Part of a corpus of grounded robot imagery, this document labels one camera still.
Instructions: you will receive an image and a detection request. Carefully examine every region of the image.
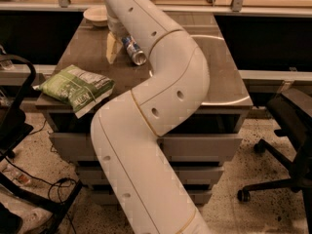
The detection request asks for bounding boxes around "grey middle drawer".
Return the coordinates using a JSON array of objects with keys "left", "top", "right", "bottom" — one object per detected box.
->
[{"left": 76, "top": 167, "right": 224, "bottom": 185}]

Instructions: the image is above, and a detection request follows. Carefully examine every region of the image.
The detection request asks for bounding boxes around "white paper bowl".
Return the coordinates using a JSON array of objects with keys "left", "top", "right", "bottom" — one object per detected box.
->
[{"left": 83, "top": 6, "right": 107, "bottom": 27}]

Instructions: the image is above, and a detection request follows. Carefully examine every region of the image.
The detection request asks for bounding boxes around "white projected light ring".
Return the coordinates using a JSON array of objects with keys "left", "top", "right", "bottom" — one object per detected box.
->
[{"left": 147, "top": 34, "right": 252, "bottom": 107}]

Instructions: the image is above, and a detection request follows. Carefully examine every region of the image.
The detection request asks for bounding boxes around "black chair left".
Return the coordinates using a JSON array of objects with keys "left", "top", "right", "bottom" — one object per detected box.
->
[{"left": 0, "top": 55, "right": 82, "bottom": 234}]

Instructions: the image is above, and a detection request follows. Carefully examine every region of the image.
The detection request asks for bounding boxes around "black floor cable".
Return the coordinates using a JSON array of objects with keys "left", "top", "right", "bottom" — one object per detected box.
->
[{"left": 0, "top": 119, "right": 79, "bottom": 234}]

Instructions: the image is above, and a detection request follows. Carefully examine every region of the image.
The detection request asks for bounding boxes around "grey drawer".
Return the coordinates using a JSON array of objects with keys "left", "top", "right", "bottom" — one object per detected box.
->
[
  {"left": 50, "top": 133, "right": 242, "bottom": 163},
  {"left": 76, "top": 167, "right": 224, "bottom": 185},
  {"left": 91, "top": 190, "right": 213, "bottom": 206}
]

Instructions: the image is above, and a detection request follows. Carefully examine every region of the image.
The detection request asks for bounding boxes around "grey top drawer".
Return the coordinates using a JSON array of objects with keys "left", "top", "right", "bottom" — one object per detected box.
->
[{"left": 50, "top": 133, "right": 242, "bottom": 163}]

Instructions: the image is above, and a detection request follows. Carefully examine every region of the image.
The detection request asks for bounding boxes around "blue silver redbull can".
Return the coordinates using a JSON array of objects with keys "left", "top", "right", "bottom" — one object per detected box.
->
[{"left": 122, "top": 36, "right": 146, "bottom": 66}]

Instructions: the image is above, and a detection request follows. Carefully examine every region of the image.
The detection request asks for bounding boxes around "grey bottom drawer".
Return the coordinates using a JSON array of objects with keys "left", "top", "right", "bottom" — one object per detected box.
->
[{"left": 91, "top": 190, "right": 213, "bottom": 206}]

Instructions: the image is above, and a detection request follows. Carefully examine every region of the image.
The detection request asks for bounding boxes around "black office chair right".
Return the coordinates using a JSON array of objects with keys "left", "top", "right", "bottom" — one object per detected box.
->
[{"left": 237, "top": 88, "right": 312, "bottom": 234}]

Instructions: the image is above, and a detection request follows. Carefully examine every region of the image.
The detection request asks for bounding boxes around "green chip bag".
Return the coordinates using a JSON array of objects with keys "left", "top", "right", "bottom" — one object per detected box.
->
[{"left": 34, "top": 65, "right": 115, "bottom": 118}]

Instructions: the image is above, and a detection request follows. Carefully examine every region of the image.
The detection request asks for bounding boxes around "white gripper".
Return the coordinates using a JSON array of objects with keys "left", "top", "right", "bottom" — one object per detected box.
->
[{"left": 106, "top": 5, "right": 130, "bottom": 64}]

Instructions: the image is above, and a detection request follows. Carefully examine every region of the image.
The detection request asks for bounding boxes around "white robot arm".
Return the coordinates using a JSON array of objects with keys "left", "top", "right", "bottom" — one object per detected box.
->
[{"left": 91, "top": 0, "right": 211, "bottom": 234}]

